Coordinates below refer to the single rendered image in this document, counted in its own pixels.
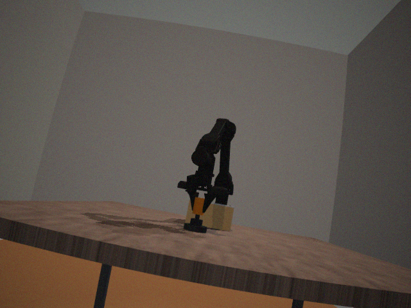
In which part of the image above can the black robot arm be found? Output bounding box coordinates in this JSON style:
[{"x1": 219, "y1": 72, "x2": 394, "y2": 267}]
[{"x1": 186, "y1": 118, "x2": 236, "y2": 205}]

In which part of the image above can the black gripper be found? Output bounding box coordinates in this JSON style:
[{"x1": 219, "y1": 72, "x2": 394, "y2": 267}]
[{"x1": 177, "y1": 168, "x2": 228, "y2": 212}]

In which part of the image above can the orange knob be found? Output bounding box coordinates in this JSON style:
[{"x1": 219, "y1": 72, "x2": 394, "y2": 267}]
[{"x1": 192, "y1": 197, "x2": 205, "y2": 215}]

